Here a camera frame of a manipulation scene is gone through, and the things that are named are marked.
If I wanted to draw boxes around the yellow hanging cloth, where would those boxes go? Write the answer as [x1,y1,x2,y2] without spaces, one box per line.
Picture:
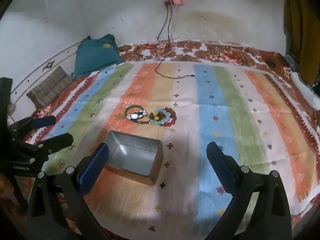
[284,0,320,86]

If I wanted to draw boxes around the red bead bracelet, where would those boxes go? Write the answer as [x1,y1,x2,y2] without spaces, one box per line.
[163,107,177,128]

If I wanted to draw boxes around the striped pastel blanket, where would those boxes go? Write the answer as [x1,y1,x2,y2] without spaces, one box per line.
[40,61,320,218]

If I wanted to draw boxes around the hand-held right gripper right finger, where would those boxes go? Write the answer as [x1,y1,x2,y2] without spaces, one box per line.
[206,141,293,240]

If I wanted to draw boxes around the metal tin box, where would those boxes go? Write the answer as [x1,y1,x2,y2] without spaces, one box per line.
[104,130,164,187]

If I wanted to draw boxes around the green bangle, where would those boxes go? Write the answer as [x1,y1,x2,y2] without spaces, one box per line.
[125,106,145,121]

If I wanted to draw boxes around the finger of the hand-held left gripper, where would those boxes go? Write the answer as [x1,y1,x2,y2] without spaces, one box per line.
[26,133,74,157]
[7,115,57,137]

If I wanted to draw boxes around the light blue bead bracelet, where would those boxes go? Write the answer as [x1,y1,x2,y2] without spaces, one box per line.
[152,108,172,126]

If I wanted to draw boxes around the black cable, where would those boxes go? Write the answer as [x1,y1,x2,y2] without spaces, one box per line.
[136,4,196,80]

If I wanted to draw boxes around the teal cloth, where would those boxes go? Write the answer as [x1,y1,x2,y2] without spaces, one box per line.
[74,34,124,79]

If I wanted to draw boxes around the power strip with red lights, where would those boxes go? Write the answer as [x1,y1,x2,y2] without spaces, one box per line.
[164,0,187,7]

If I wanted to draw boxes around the brown striped cushion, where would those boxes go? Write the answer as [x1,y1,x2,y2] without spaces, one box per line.
[26,66,74,110]

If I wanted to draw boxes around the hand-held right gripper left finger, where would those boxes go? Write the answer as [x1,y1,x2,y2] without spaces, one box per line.
[26,142,110,240]

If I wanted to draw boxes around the dark multicoloured bead bracelet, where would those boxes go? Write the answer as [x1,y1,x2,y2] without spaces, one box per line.
[130,116,156,126]

